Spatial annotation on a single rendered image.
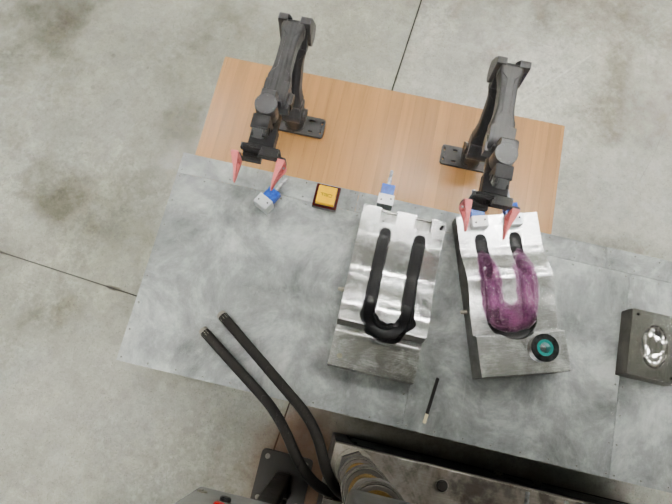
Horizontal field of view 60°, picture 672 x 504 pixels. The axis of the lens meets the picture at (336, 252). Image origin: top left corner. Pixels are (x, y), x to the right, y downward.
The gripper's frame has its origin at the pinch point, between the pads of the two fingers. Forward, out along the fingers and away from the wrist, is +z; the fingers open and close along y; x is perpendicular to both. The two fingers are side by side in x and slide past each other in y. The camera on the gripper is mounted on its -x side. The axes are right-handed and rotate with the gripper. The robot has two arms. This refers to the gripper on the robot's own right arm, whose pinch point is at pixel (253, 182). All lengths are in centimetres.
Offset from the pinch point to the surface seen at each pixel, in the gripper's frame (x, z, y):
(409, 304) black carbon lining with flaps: 28, 17, 48
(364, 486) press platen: -35, 61, 39
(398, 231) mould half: 31, -5, 41
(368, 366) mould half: 34, 37, 40
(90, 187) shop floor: 120, -23, -100
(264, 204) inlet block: 34.7, -5.8, -2.2
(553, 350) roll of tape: 25, 22, 90
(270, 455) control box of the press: 118, 76, 12
